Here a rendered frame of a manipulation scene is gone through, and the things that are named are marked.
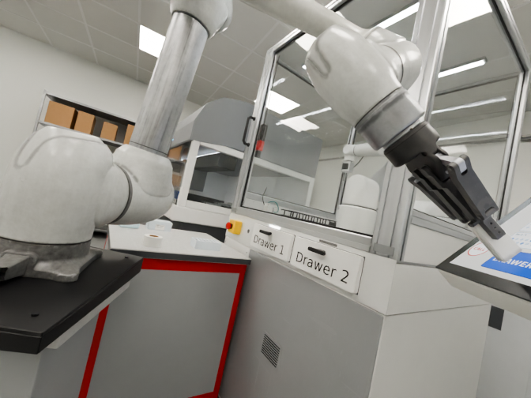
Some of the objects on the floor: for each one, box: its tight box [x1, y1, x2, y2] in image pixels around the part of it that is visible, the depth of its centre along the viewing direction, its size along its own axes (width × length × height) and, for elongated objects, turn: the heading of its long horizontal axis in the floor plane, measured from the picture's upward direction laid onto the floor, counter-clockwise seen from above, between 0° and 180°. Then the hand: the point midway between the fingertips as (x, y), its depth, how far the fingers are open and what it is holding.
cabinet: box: [217, 236, 491, 398], centre depth 130 cm, size 95×103×80 cm
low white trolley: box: [78, 224, 251, 398], centre depth 124 cm, size 58×62×76 cm
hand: (492, 236), depth 37 cm, fingers closed
